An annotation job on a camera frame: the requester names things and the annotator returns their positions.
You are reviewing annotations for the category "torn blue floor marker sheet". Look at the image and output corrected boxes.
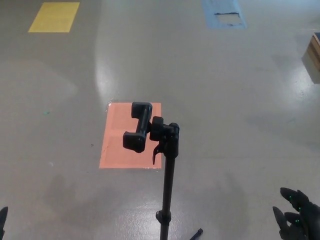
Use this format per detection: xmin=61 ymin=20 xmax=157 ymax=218
xmin=201 ymin=0 xmax=248 ymax=30

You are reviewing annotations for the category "black tripod phone stand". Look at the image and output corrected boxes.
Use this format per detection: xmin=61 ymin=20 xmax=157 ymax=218
xmin=122 ymin=101 xmax=204 ymax=240

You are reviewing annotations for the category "wooden box platform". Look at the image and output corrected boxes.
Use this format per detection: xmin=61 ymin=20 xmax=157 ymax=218
xmin=301 ymin=31 xmax=320 ymax=85

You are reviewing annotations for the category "orange floor marker sheet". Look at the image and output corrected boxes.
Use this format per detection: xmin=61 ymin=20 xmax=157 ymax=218
xmin=98 ymin=102 xmax=163 ymax=170

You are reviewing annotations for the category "yellow floor marker sheet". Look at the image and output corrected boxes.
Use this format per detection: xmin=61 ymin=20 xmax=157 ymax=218
xmin=27 ymin=2 xmax=81 ymax=33

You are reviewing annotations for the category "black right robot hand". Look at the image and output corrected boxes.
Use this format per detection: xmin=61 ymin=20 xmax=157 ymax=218
xmin=272 ymin=187 xmax=320 ymax=240

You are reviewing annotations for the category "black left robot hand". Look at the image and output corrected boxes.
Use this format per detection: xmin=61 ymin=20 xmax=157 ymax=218
xmin=0 ymin=206 xmax=9 ymax=239

